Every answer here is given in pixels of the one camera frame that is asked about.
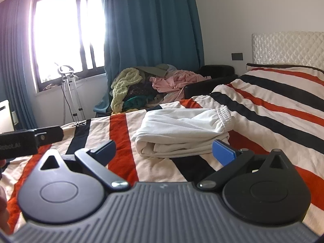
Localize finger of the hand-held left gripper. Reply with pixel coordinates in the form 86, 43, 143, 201
35, 126, 64, 148

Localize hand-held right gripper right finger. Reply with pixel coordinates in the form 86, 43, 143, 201
197, 140, 294, 192

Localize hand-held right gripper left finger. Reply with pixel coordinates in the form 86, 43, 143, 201
39, 140, 129, 191

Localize white pants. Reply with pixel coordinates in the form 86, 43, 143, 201
131, 105, 236, 159

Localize person's left hand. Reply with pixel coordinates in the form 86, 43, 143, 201
0, 185, 13, 237

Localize white heater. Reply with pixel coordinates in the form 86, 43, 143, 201
0, 99, 14, 133

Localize white garment steamer stand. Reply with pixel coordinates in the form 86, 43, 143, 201
54, 62, 86, 122

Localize dark green garment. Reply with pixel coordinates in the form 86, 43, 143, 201
123, 97, 150, 112

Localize striped red black white blanket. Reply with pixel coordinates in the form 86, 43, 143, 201
0, 65, 324, 236

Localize dark blue curtain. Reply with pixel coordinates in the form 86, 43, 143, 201
0, 0, 38, 129

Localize black sofa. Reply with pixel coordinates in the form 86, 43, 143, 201
184, 64, 239, 100

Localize pink garment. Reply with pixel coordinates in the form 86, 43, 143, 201
149, 70, 212, 102

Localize olive garment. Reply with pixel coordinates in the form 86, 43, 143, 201
134, 64, 169, 78

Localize window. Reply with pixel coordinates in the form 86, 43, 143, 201
30, 0, 106, 87

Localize white quilted headboard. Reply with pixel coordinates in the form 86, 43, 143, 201
251, 31, 324, 72

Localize teal curtain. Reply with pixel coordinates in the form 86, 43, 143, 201
93, 0, 205, 113

